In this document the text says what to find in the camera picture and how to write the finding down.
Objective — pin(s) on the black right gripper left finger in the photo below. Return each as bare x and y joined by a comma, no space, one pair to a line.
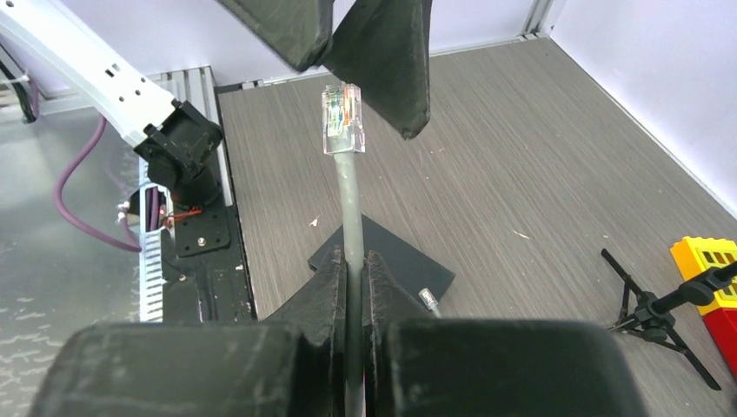
289,364

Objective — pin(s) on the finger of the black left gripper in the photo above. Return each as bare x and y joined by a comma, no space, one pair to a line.
383,48
298,31

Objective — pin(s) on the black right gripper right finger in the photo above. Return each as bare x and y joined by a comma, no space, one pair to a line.
420,365

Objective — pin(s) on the black network switch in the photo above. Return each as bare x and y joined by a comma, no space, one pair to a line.
424,279

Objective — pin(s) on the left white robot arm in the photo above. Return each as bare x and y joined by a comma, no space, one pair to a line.
172,136

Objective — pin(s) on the black microphone tripod stand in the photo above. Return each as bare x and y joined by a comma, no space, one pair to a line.
649,317

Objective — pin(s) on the slotted cable duct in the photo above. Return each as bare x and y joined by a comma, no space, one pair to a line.
197,86

